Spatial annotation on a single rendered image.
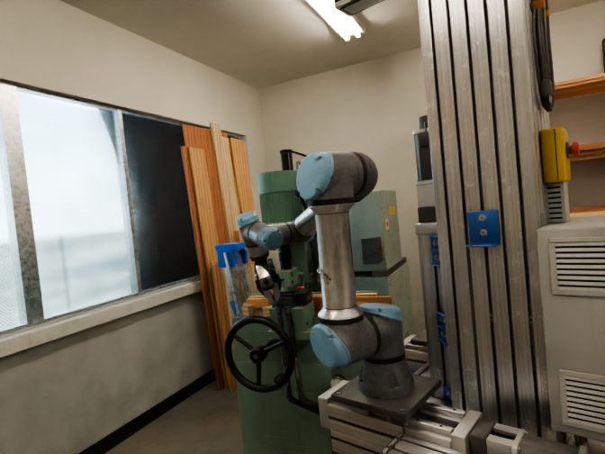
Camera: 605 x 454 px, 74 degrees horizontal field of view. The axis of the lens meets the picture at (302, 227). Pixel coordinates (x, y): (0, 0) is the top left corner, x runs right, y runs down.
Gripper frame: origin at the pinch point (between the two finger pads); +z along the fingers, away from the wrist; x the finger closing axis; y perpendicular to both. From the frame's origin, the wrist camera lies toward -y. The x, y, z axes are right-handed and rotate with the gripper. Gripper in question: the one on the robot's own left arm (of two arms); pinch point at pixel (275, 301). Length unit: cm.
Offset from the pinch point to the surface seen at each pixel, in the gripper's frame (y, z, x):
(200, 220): 173, 24, 50
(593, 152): 114, 38, -230
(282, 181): 38, -31, -16
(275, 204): 34.7, -23.1, -10.6
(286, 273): 25.8, 5.5, -6.5
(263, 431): -3, 59, 22
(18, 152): 108, -66, 112
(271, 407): -1, 50, 16
